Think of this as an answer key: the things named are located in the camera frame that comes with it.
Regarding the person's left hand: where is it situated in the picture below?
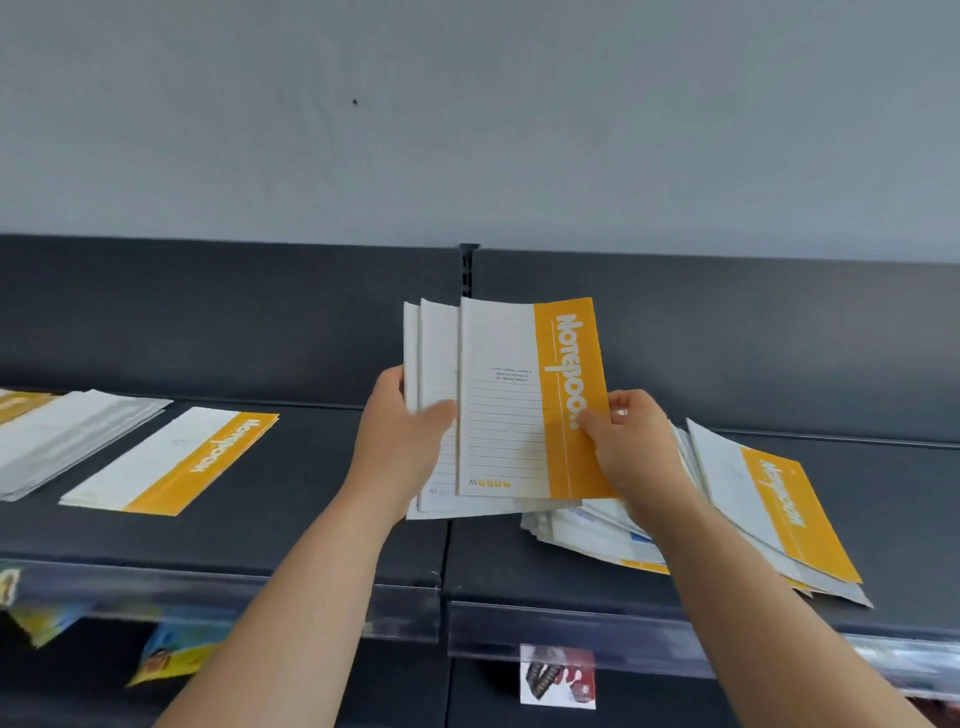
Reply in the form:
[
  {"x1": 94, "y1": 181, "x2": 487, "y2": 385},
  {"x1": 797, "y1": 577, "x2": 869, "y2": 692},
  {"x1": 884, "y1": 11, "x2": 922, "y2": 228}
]
[{"x1": 348, "y1": 365, "x2": 457, "y2": 526}]

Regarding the person's right hand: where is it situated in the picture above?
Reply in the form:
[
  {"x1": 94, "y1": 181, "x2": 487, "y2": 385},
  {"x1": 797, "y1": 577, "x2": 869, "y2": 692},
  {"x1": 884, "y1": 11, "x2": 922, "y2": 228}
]
[{"x1": 575, "y1": 388, "x2": 703, "y2": 530}]

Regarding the pile of white notebooks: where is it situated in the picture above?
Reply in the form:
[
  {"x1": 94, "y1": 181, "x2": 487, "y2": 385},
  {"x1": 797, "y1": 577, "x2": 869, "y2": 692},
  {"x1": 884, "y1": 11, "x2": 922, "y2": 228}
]
[{"x1": 521, "y1": 418, "x2": 875, "y2": 609}]

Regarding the small grey notebook stack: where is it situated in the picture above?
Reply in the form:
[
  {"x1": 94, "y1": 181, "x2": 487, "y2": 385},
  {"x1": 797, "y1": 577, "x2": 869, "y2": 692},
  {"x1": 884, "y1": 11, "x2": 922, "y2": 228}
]
[{"x1": 0, "y1": 389, "x2": 174, "y2": 502}]

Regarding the person's left forearm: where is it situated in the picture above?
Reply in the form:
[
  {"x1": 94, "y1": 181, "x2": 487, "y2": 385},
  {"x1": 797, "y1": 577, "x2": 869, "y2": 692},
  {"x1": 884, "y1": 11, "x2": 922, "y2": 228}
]
[{"x1": 153, "y1": 487, "x2": 406, "y2": 728}]

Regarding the person's right forearm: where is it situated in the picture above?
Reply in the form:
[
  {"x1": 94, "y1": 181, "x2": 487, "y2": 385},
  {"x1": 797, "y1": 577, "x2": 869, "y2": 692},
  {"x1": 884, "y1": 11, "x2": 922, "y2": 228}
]
[{"x1": 652, "y1": 491, "x2": 935, "y2": 728}]

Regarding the dark grey back panel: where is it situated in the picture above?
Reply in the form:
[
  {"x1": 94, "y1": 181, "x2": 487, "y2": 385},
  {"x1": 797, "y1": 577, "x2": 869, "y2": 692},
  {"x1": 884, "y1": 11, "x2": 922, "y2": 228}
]
[
  {"x1": 0, "y1": 234, "x2": 466, "y2": 410},
  {"x1": 472, "y1": 249, "x2": 960, "y2": 444}
]

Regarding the clear plastic price rail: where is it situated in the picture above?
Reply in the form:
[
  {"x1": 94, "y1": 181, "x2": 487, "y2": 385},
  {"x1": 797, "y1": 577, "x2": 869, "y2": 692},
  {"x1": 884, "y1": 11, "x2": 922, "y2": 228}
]
[
  {"x1": 448, "y1": 599, "x2": 960, "y2": 699},
  {"x1": 0, "y1": 558, "x2": 444, "y2": 645}
]

